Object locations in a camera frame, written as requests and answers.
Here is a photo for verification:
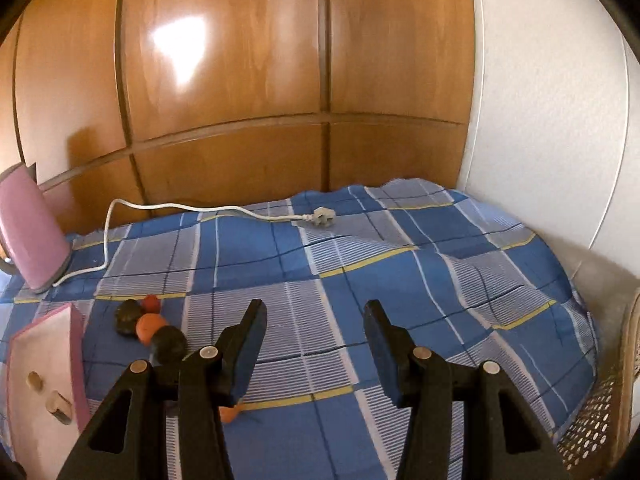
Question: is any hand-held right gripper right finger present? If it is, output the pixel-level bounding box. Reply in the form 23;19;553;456
363;300;573;480

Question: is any wicker chair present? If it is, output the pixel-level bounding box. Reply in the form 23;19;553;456
555;290;640;471

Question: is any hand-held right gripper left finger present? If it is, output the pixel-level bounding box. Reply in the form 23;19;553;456
56;299;268;480

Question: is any white power cord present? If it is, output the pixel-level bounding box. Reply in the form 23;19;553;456
51;199;335;288

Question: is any pink-rimmed white tray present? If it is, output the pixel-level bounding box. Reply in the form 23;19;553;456
7;302;92;471

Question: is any wooden wardrobe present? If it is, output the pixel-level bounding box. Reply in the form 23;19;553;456
0;0;476;236

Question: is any pink electric kettle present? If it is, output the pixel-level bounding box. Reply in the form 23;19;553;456
0;161;73;295

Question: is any blue plaid bedsheet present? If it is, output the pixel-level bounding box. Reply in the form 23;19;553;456
0;177;601;480

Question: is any dark brown avocado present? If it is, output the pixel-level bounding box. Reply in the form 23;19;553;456
114;300;147;337
151;325;189;365

